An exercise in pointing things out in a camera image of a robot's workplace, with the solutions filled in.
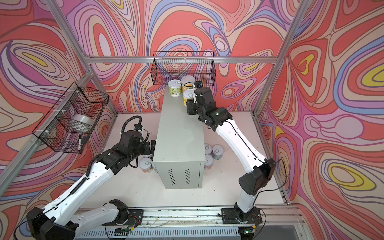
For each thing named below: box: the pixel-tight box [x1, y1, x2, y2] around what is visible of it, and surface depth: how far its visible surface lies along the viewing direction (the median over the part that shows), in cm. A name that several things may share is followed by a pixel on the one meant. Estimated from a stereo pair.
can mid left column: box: [139, 157, 154, 174], surface depth 88 cm
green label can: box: [167, 79, 183, 97], surface depth 80 cm
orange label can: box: [181, 75, 196, 92], surface depth 79 cm
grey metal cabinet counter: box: [152, 86, 206, 189], surface depth 68 cm
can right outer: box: [211, 144, 224, 160], surface depth 93 cm
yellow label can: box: [182, 88, 195, 107], surface depth 74 cm
